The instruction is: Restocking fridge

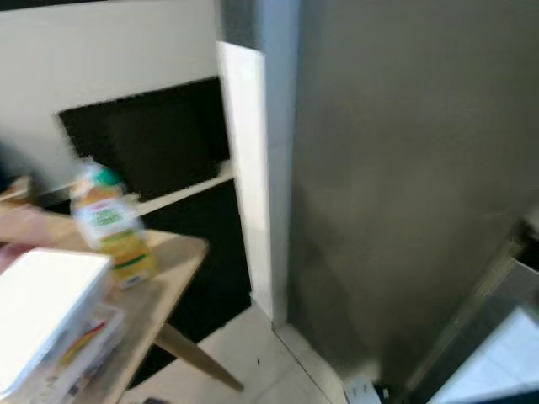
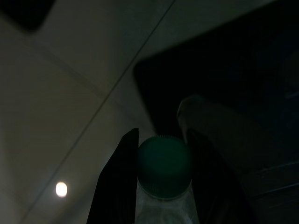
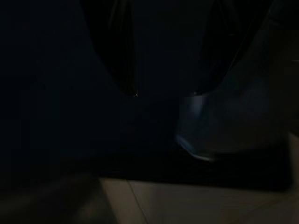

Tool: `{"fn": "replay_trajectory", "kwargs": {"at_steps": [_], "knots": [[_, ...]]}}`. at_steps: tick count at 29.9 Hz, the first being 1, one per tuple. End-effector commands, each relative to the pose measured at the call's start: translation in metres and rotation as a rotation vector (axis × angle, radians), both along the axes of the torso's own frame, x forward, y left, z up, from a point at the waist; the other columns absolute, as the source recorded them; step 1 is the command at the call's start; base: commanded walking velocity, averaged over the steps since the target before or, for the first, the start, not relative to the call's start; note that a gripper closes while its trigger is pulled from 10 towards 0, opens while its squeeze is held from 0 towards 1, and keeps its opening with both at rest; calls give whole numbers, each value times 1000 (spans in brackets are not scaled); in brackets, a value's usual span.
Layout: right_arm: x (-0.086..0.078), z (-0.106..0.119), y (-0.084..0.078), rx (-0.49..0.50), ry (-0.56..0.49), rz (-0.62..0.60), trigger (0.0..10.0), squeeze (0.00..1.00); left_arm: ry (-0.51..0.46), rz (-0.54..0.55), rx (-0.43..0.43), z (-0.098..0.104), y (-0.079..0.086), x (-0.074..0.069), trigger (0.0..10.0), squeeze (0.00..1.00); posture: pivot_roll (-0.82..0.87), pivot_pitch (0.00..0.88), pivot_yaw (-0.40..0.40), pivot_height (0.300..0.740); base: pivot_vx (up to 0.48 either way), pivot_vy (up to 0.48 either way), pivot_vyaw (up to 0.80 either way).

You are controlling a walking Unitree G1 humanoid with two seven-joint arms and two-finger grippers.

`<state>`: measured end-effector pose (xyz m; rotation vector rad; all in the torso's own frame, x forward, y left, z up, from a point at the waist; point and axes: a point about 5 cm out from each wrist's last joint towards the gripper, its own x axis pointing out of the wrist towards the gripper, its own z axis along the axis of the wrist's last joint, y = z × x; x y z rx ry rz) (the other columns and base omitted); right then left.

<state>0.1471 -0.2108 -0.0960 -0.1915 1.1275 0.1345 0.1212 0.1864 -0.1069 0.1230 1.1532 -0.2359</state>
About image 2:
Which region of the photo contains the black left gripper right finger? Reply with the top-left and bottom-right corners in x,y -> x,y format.
186,128 -> 254,224

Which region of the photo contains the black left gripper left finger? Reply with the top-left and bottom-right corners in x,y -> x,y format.
86,127 -> 140,224

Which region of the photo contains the teal capped water bottle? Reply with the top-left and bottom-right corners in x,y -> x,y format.
135,135 -> 199,224

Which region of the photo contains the black floor mat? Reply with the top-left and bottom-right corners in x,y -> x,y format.
133,4 -> 299,224
0,0 -> 57,33

